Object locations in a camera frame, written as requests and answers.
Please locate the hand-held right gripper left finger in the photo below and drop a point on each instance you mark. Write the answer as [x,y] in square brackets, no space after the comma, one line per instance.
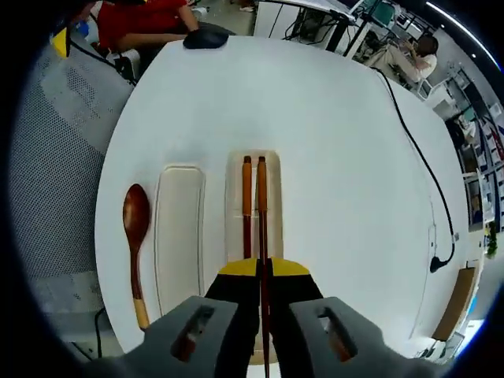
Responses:
[197,334]

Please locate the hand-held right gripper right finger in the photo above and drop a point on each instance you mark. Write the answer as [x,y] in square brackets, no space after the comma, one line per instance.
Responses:
[327,334]

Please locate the brown wooden spoon utensil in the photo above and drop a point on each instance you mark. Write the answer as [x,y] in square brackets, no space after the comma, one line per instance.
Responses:
[136,220]

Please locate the brown wooden chopstick utensil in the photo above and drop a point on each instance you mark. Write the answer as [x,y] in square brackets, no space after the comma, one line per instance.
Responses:
[263,204]

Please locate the grey mesh office chair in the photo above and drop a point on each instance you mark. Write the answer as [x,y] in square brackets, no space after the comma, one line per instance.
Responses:
[59,177]

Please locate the dark rounded object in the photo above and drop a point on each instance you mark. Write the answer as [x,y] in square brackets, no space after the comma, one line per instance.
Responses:
[205,39]

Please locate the green potted plant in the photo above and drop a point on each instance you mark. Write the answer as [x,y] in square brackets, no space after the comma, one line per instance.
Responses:
[492,240]

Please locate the white desk with equipment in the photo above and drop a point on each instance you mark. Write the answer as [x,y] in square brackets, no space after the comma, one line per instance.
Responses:
[299,19]

